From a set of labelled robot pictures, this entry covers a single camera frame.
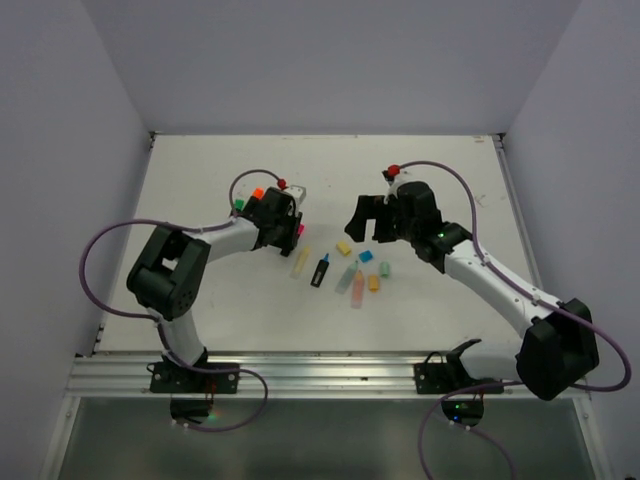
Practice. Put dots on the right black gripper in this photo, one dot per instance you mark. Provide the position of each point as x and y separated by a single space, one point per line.
368 207

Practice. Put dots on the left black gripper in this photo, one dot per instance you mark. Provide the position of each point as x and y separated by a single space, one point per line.
294 218

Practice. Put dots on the blue cap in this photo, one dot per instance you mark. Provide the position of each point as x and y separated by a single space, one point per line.
365 256

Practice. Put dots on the pastel yellow cap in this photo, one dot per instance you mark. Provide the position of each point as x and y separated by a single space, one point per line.
343 248

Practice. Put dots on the pastel yellow highlighter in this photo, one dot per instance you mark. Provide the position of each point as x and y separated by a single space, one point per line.
300 262

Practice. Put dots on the pastel green cap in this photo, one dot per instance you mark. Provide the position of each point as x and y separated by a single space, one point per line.
384 269

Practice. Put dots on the pastel orange cap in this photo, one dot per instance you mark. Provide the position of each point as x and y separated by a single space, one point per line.
373 283

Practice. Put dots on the pastel green highlighter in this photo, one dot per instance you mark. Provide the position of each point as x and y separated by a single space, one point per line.
347 278

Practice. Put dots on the blue black highlighter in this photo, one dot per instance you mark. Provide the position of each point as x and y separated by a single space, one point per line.
320 271

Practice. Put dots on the pastel orange highlighter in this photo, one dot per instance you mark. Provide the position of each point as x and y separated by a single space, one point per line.
357 290

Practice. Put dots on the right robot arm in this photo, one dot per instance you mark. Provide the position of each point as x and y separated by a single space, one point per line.
557 347

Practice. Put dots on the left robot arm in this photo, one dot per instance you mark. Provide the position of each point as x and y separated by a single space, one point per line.
166 277

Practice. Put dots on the orange cap black highlighter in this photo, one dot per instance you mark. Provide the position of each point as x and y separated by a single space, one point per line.
256 196

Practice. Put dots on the green cap black highlighter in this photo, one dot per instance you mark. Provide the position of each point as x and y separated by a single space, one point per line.
238 205

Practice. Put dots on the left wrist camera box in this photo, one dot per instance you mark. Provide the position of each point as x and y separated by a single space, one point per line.
298 192

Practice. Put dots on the aluminium rail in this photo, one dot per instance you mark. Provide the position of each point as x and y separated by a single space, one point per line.
288 376

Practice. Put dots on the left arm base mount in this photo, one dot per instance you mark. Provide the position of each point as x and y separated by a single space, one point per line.
169 378

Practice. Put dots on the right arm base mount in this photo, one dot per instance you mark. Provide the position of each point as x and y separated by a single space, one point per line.
444 373

